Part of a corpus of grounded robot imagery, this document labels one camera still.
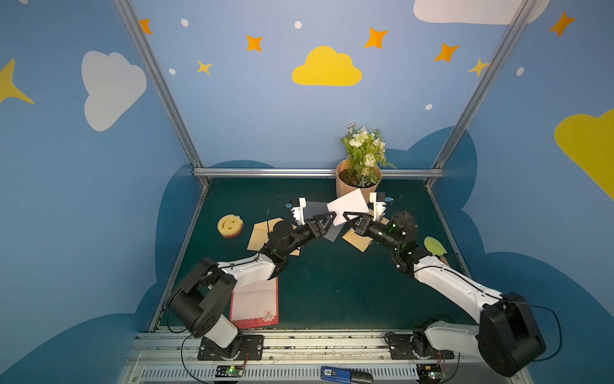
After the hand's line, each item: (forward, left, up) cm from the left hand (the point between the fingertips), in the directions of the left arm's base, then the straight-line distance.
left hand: (334, 217), depth 76 cm
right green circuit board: (-39, -30, -25) cm, 55 cm away
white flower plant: (+30, -13, +2) cm, 33 cm away
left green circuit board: (-40, +31, -25) cm, 57 cm away
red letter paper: (-20, +27, -26) cm, 42 cm away
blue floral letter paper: (+4, -6, +3) cm, 8 cm away
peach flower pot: (+24, -6, -13) cm, 28 cm away
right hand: (+2, -5, +1) cm, 6 cm away
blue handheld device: (-41, -3, -20) cm, 45 cm away
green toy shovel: (+4, -45, -25) cm, 52 cm away
